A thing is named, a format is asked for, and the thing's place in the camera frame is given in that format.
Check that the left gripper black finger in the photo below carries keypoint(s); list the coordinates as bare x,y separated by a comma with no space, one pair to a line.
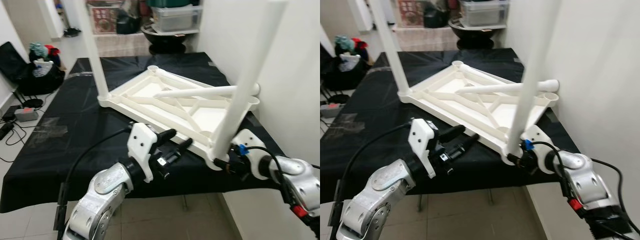
466,143
181,148
452,132
167,136

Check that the white plastic table top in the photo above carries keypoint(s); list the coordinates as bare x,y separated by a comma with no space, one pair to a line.
140,92
450,87

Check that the white plastic table leg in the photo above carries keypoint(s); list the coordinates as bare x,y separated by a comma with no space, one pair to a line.
392,50
532,75
250,75
92,45
200,92
500,88

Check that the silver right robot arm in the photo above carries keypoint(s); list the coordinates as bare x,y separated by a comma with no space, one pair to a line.
300,180
590,185

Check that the black tablecloth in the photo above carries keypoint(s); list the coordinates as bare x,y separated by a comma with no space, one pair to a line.
380,150
75,150

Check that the clear plastic wrapper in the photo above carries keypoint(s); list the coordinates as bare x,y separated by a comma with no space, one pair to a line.
80,74
385,68

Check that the black round basin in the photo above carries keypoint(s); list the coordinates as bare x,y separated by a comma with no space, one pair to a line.
167,42
475,37

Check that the beige cloth covered bench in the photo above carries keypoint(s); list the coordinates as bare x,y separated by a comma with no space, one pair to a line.
425,40
122,45

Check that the clear tape patch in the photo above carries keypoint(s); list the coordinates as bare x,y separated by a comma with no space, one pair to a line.
350,125
47,135

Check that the grey box with red button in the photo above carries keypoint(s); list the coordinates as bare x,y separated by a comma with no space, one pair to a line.
329,110
26,114

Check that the black bag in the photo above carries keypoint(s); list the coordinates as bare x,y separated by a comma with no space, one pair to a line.
129,24
436,17

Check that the clear plastic storage box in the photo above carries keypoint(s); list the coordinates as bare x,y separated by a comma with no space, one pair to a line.
482,15
175,20

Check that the open black suitcase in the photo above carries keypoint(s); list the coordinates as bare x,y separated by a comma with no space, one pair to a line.
10,62
350,75

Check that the black router with antennas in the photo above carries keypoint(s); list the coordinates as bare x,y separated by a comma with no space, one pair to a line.
340,97
32,103

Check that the white plastic bag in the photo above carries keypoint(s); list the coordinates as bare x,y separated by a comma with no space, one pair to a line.
44,67
350,61

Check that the red printed box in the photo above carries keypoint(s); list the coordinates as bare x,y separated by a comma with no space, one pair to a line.
411,14
104,20

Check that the red stuffed toy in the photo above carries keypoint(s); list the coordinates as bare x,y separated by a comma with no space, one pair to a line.
52,49
359,43

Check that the green round lid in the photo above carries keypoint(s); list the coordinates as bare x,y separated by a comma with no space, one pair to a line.
172,3

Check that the black round floor device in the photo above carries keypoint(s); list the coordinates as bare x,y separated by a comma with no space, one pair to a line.
72,32

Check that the teal stuffed toy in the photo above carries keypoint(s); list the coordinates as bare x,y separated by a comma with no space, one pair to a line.
37,50
343,42

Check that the black power strip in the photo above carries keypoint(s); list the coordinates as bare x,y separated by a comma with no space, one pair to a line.
6,130

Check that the black charger brick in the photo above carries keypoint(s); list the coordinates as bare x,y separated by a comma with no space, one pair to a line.
10,112

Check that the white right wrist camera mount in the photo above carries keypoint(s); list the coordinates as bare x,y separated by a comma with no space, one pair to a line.
537,135
250,137

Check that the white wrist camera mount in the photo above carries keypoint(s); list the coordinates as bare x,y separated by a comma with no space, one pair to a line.
421,140
537,135
140,142
250,137

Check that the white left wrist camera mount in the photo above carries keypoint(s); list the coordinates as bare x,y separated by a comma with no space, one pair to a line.
421,140
140,142

